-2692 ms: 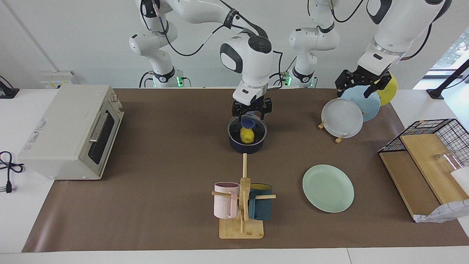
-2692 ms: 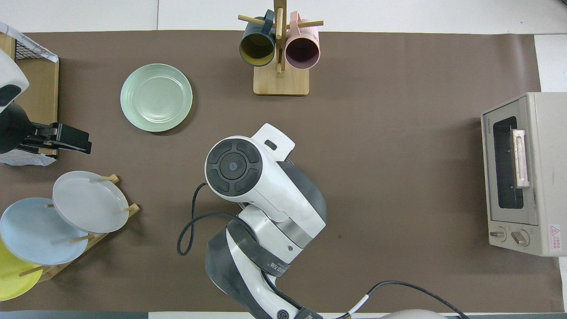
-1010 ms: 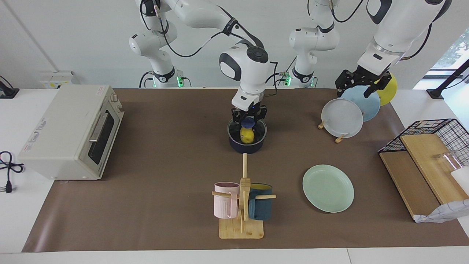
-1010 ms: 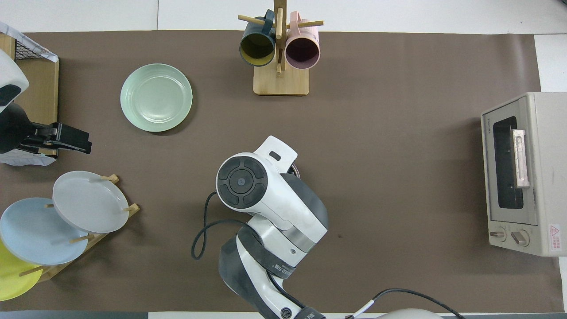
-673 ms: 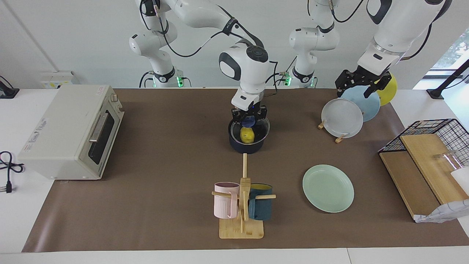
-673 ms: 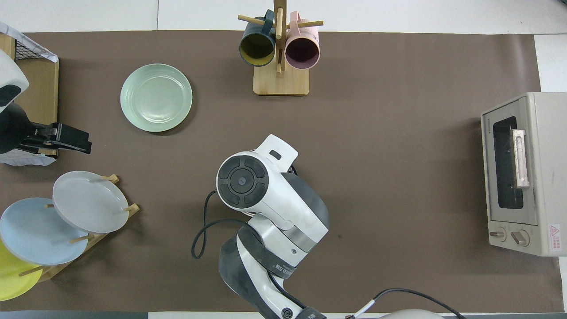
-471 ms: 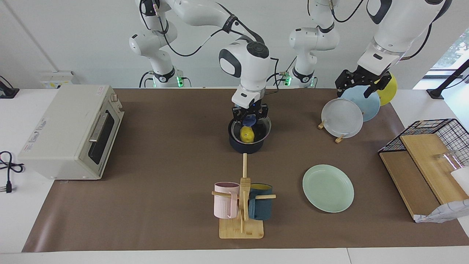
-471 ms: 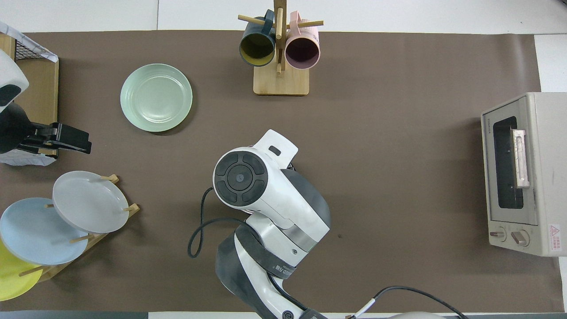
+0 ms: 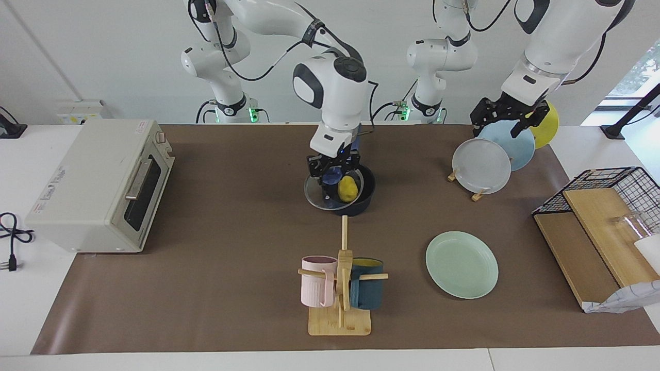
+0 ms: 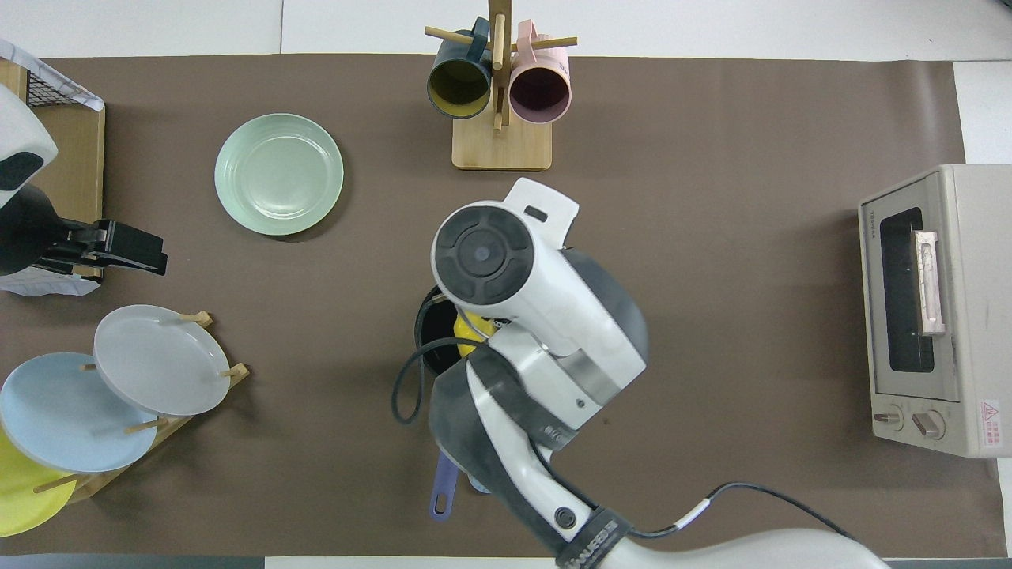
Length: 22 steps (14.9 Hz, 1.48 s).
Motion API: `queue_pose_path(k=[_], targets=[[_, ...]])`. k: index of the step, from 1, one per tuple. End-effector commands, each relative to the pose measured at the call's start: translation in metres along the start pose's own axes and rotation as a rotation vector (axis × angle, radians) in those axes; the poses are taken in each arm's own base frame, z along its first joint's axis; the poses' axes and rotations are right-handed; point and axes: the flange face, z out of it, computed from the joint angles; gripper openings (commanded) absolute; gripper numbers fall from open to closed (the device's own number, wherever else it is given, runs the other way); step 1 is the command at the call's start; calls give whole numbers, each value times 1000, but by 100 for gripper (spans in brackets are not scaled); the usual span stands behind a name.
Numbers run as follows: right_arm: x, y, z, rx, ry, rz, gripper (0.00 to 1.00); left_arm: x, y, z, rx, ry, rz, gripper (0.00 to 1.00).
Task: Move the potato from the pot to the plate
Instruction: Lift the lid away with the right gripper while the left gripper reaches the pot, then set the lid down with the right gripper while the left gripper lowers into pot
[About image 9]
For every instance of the clear glass cup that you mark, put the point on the clear glass cup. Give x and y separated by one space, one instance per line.
631 224

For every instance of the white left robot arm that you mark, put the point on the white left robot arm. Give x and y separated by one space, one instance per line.
557 41

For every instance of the light blue plate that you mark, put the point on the light blue plate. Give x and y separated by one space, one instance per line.
521 152

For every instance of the wooden mug rack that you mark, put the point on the wooden mug rack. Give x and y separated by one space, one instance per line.
339 322

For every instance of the white cup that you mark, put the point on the white cup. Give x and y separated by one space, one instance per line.
650 252

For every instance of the pink ribbed mug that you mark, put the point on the pink ribbed mug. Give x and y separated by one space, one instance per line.
314 286

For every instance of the white checked cloth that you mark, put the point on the white checked cloth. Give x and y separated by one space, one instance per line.
629 299

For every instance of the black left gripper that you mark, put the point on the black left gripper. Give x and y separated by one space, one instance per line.
508 109

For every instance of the dark blue pot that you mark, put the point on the dark blue pot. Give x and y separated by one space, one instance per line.
367 193

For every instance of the wooden plate rack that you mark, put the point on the wooden plate rack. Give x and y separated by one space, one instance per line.
478 196

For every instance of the black clamp base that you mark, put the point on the black clamp base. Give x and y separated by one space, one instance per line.
9 129

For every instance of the grey plate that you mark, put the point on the grey plate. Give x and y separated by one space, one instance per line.
482 167

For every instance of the white toaster oven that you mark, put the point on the white toaster oven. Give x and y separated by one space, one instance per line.
87 196

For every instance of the white wall outlet box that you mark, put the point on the white wall outlet box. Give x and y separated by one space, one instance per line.
80 112

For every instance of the light wooden shelf board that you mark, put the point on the light wooden shelf board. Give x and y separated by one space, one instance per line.
603 226

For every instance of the brown table mat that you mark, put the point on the brown table mat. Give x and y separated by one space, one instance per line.
232 257

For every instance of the glass lid with blue knob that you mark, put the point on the glass lid with blue knob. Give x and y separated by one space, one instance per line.
314 193

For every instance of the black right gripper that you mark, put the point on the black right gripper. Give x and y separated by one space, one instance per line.
332 161

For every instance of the brown wooden base board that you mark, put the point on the brown wooden base board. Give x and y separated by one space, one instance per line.
577 257

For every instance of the dark teal mug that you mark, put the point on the dark teal mug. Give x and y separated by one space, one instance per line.
368 293

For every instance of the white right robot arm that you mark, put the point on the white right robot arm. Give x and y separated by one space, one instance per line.
335 87

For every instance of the yellow plate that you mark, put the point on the yellow plate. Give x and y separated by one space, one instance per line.
549 131

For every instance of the black angled stand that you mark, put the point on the black angled stand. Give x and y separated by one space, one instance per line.
631 111

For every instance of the pale green plate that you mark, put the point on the pale green plate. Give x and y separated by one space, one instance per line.
461 265

